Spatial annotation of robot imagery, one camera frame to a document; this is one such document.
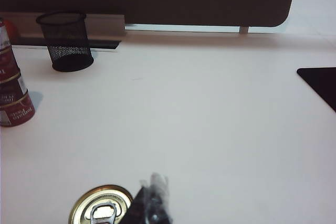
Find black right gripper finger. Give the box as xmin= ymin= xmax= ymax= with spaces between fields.
xmin=120 ymin=172 xmax=174 ymax=224

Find red tomato paste can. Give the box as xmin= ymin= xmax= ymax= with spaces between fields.
xmin=0 ymin=17 xmax=13 ymax=51
xmin=69 ymin=184 xmax=135 ymax=224
xmin=0 ymin=45 xmax=22 ymax=82
xmin=0 ymin=94 xmax=36 ymax=128
xmin=0 ymin=72 xmax=29 ymax=107

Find black mesh pen holder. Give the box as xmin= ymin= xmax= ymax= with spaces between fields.
xmin=36 ymin=11 xmax=95 ymax=73

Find black mat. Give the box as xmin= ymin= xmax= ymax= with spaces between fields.
xmin=296 ymin=67 xmax=336 ymax=113

